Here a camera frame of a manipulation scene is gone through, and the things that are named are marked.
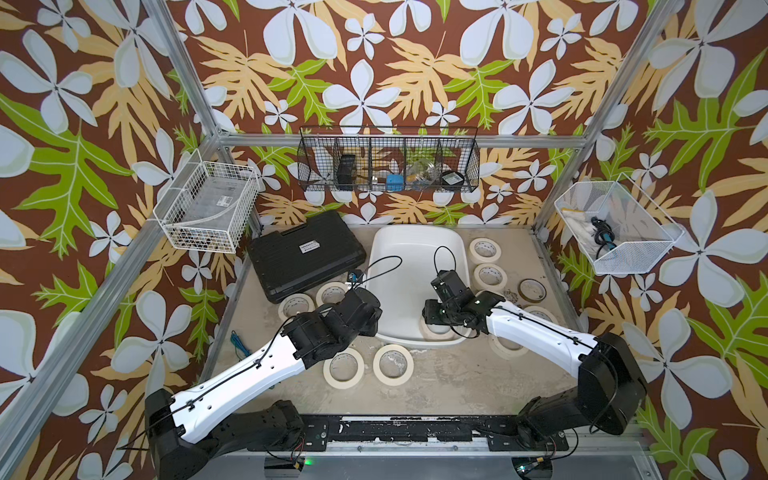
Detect white mesh basket right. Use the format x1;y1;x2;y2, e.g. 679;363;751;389
555;174;684;276

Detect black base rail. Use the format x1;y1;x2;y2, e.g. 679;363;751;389
245;413;571;454

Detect aluminium frame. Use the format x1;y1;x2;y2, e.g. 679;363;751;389
0;0;685;480

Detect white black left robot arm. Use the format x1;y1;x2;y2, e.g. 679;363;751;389
145;288;382;479

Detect white wire basket left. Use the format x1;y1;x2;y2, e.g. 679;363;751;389
156;151;260;254

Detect blue green cable ties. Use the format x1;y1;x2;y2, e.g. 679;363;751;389
230;331;252;360

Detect black plastic tool case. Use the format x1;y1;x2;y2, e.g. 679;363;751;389
247;210;366;304

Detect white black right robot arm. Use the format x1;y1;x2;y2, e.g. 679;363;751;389
422;270;648;448

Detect cream tape roll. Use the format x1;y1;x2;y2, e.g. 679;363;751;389
467;237;502;264
278;293;316;321
473;263;508;292
419;317;457;342
315;281;349;306
373;344;415;387
489;335;529;360
323;348;365;390

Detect black wire basket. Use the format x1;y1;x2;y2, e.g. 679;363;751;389
294;126;480;193

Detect white plastic storage box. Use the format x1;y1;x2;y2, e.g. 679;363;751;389
363;225;471;349

